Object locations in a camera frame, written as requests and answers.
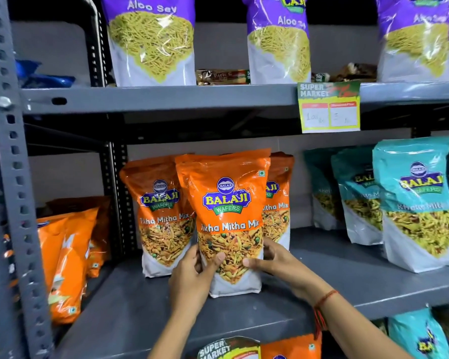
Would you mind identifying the orange snack mix packet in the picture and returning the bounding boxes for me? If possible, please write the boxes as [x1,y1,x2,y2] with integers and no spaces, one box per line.
[119,156,196,278]
[46,196,112,279]
[261,152,295,251]
[37,216,69,296]
[261,332,323,359]
[175,148,271,299]
[48,207,100,326]

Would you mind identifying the person's left forearm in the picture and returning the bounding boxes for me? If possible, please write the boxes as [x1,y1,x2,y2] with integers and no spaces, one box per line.
[147,310,211,359]

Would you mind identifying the blue snack packet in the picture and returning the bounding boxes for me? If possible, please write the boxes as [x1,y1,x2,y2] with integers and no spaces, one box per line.
[15,59,76,89]

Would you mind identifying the dark perforated rack upright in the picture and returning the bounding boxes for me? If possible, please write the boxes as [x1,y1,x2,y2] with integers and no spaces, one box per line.
[79,0,138,258]

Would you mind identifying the person's left hand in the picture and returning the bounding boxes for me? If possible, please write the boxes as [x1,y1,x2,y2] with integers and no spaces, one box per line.
[168,243,226,315]

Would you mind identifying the person's right hand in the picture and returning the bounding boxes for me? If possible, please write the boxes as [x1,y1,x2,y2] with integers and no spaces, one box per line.
[242,237,329,305]

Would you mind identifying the person's right forearm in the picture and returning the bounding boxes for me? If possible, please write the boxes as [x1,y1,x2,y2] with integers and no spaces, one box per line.
[303,285,413,359]

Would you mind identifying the purple sev snack packet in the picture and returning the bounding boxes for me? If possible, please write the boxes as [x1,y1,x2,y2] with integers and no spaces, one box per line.
[101,0,197,87]
[373,0,449,83]
[241,0,311,85]

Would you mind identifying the teal snack mix packet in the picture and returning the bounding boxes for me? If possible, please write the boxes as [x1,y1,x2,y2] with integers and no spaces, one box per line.
[303,147,345,231]
[331,146,384,246]
[388,309,449,359]
[372,137,449,274]

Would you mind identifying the brown snack bar wrapper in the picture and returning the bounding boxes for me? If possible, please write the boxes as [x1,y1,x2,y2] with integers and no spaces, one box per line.
[311,63,378,83]
[195,69,251,86]

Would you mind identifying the yellow-green shelf price label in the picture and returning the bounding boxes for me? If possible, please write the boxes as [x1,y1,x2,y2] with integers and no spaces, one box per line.
[297,81,361,134]
[197,336,262,359]

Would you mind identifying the grey metal shelving rack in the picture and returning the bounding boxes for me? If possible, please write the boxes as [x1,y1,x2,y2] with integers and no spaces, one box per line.
[0,0,449,359]

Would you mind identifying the red thread wristband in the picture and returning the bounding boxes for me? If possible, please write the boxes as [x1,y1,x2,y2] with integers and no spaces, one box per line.
[313,290,339,332]

